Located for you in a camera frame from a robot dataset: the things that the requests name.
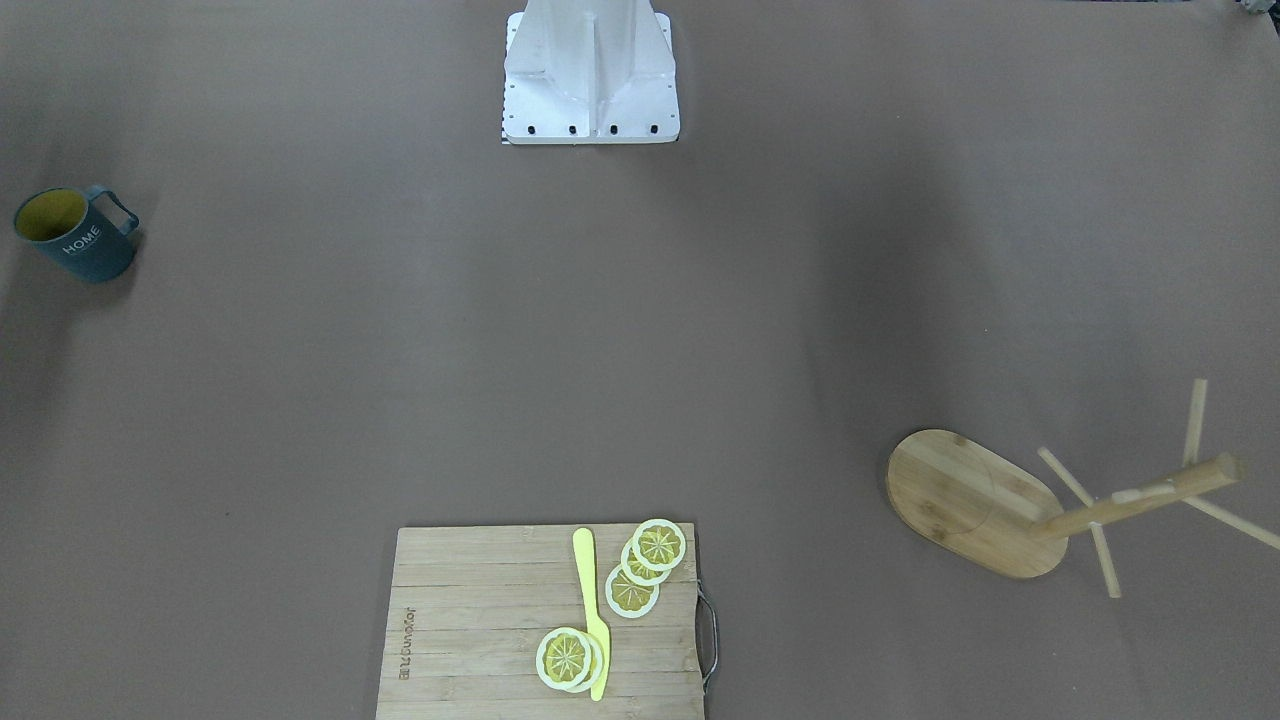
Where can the bamboo cutting board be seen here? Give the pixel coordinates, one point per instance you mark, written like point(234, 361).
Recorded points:
point(468, 608)

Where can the lemon slice behind front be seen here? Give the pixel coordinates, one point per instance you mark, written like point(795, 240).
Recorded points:
point(597, 658)

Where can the yellow plastic knife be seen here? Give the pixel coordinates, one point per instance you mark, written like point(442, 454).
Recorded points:
point(584, 554)

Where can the lemon slice top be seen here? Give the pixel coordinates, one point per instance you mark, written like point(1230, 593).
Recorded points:
point(659, 544)

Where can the dark blue mug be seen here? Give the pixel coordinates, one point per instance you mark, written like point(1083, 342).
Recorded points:
point(64, 224)

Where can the lemon slice middle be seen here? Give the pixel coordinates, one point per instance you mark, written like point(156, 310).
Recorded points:
point(637, 572)

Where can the bamboo cup rack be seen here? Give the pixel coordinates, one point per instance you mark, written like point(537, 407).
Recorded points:
point(979, 505)

